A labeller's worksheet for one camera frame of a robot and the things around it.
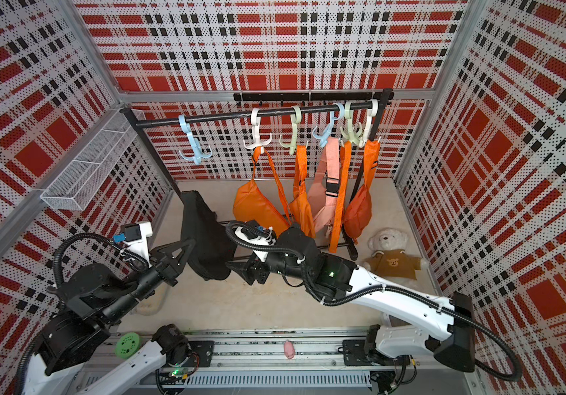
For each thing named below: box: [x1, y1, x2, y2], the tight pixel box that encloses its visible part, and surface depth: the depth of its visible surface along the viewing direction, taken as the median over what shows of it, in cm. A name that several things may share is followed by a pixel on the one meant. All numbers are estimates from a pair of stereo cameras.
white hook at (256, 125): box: [242, 107, 273, 149], surface depth 64 cm
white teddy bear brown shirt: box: [362, 227, 430, 285], surface depth 90 cm
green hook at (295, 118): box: [278, 105, 309, 155], surface depth 64 cm
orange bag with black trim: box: [288, 144, 316, 239], surface depth 79 cm
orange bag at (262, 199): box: [232, 146, 291, 237], surface depth 86 cm
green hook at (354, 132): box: [339, 100, 363, 146], surface depth 67 cm
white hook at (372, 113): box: [358, 98, 379, 149], surface depth 66 cm
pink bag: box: [307, 136, 341, 235], surface depth 77 cm
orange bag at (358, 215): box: [343, 139, 381, 245], surface depth 79 cm
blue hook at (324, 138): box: [311, 102, 345, 149], surface depth 68 cm
